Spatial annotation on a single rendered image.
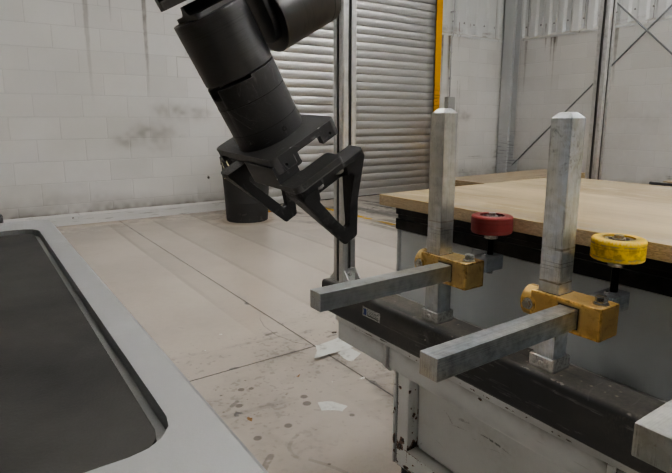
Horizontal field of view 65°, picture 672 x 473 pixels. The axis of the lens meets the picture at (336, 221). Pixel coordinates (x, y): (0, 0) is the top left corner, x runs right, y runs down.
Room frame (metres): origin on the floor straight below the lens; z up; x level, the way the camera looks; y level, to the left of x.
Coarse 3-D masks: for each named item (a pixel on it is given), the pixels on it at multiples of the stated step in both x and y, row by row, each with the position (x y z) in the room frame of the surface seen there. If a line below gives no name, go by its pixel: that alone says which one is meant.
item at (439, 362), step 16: (608, 288) 0.84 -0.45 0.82; (624, 304) 0.81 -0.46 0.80; (512, 320) 0.70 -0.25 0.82; (528, 320) 0.70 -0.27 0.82; (544, 320) 0.70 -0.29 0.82; (560, 320) 0.71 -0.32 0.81; (576, 320) 0.74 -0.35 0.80; (464, 336) 0.64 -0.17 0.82; (480, 336) 0.64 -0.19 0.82; (496, 336) 0.64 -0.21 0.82; (512, 336) 0.65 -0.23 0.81; (528, 336) 0.67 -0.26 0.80; (544, 336) 0.69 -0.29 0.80; (432, 352) 0.59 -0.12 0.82; (448, 352) 0.59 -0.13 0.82; (464, 352) 0.60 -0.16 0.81; (480, 352) 0.62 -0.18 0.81; (496, 352) 0.64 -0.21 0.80; (512, 352) 0.65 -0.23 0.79; (432, 368) 0.58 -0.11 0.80; (448, 368) 0.59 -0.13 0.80; (464, 368) 0.60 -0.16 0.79
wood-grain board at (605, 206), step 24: (408, 192) 1.41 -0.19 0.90; (456, 192) 1.41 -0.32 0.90; (480, 192) 1.41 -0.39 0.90; (504, 192) 1.41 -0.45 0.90; (528, 192) 1.41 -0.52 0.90; (600, 192) 1.41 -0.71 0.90; (624, 192) 1.41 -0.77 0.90; (648, 192) 1.41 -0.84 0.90; (456, 216) 1.16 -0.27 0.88; (528, 216) 1.05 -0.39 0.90; (600, 216) 1.05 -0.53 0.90; (624, 216) 1.05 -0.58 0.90; (648, 216) 1.05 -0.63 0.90; (576, 240) 0.92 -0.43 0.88; (648, 240) 0.83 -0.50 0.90
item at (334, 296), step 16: (480, 256) 1.01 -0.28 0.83; (496, 256) 1.01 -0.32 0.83; (400, 272) 0.90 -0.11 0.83; (416, 272) 0.90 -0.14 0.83; (432, 272) 0.92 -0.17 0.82; (448, 272) 0.94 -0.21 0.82; (320, 288) 0.81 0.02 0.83; (336, 288) 0.81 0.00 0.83; (352, 288) 0.82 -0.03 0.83; (368, 288) 0.83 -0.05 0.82; (384, 288) 0.85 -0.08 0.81; (400, 288) 0.87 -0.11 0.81; (416, 288) 0.90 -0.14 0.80; (320, 304) 0.78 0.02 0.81; (336, 304) 0.80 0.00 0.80; (352, 304) 0.82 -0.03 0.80
